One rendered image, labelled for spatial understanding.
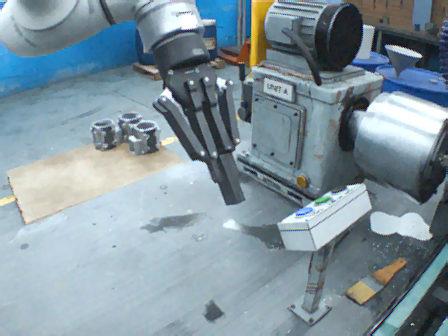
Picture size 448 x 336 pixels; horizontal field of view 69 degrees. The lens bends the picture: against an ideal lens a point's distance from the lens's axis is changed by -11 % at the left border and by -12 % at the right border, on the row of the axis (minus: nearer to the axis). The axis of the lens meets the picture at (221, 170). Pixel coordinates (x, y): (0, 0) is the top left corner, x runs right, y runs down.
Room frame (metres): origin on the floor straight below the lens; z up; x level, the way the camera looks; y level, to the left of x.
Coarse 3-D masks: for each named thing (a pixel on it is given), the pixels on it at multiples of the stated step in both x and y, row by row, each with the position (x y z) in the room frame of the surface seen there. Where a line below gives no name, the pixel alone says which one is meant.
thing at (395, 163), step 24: (384, 96) 0.84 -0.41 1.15; (408, 96) 0.81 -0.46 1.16; (360, 120) 0.86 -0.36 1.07; (384, 120) 0.76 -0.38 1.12; (408, 120) 0.72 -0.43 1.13; (432, 120) 0.70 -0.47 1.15; (360, 144) 0.78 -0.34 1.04; (384, 144) 0.72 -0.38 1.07; (408, 144) 0.68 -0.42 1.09; (432, 144) 0.65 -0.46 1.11; (360, 168) 0.80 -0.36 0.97; (384, 168) 0.71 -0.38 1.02; (408, 168) 0.66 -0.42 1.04; (432, 168) 0.66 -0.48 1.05; (408, 192) 0.67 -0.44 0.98; (432, 192) 0.71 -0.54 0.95
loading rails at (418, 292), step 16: (432, 256) 0.50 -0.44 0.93; (416, 272) 0.45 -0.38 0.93; (432, 272) 0.46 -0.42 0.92; (416, 288) 0.42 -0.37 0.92; (432, 288) 0.45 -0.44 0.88; (384, 304) 0.47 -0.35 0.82; (400, 304) 0.39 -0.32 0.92; (416, 304) 0.38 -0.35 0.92; (432, 304) 0.45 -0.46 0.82; (384, 320) 0.36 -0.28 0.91; (400, 320) 0.35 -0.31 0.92
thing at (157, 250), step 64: (128, 192) 0.94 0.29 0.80; (192, 192) 0.94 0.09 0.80; (256, 192) 0.94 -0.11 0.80; (384, 192) 0.93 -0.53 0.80; (0, 256) 0.62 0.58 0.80; (64, 256) 0.64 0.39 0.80; (128, 256) 0.65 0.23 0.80; (192, 256) 0.66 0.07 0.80; (256, 256) 0.66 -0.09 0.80; (384, 256) 0.64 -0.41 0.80; (0, 320) 0.42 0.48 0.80; (64, 320) 0.44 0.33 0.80; (128, 320) 0.46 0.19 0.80; (192, 320) 0.47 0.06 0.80; (256, 320) 0.46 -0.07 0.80; (320, 320) 0.46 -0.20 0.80
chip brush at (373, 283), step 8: (392, 264) 0.60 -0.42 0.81; (400, 264) 0.60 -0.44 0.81; (376, 272) 0.58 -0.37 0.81; (384, 272) 0.58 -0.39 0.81; (392, 272) 0.57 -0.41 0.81; (360, 280) 0.56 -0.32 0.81; (368, 280) 0.55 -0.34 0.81; (376, 280) 0.55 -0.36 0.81; (384, 280) 0.55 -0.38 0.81; (352, 288) 0.53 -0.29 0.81; (360, 288) 0.53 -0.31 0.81; (368, 288) 0.53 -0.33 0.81; (376, 288) 0.53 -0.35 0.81; (352, 296) 0.51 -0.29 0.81; (360, 296) 0.51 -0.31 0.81; (368, 296) 0.51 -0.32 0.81; (360, 304) 0.49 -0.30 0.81
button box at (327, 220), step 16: (352, 192) 0.51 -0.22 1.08; (320, 208) 0.47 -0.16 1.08; (336, 208) 0.47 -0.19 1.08; (352, 208) 0.49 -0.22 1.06; (368, 208) 0.51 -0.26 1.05; (288, 224) 0.45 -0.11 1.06; (304, 224) 0.43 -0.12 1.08; (320, 224) 0.44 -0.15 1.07; (336, 224) 0.45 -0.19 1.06; (288, 240) 0.45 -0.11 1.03; (304, 240) 0.43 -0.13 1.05; (320, 240) 0.42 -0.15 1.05
